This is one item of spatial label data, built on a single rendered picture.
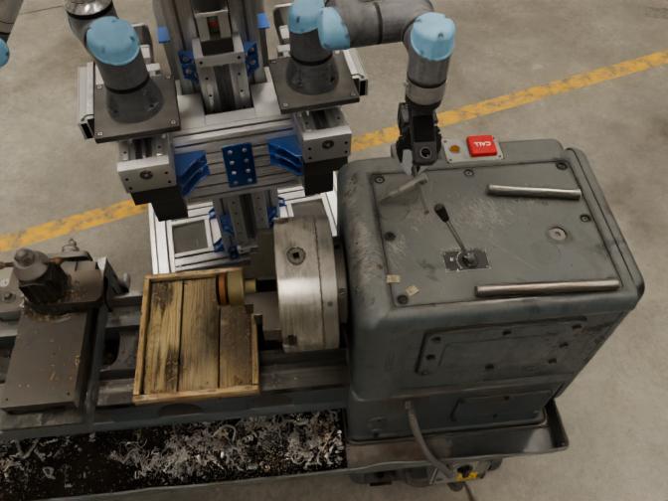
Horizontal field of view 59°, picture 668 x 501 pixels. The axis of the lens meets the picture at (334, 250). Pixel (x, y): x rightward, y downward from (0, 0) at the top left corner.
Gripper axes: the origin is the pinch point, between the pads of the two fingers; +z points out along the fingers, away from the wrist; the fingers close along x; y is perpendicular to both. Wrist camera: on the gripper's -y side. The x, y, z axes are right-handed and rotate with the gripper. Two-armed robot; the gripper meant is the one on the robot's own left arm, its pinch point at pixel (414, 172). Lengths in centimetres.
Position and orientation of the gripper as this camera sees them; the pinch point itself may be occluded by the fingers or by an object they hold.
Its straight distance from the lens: 132.4
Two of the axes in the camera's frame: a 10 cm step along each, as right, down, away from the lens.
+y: -1.0, -8.2, 5.7
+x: -10.0, 0.8, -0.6
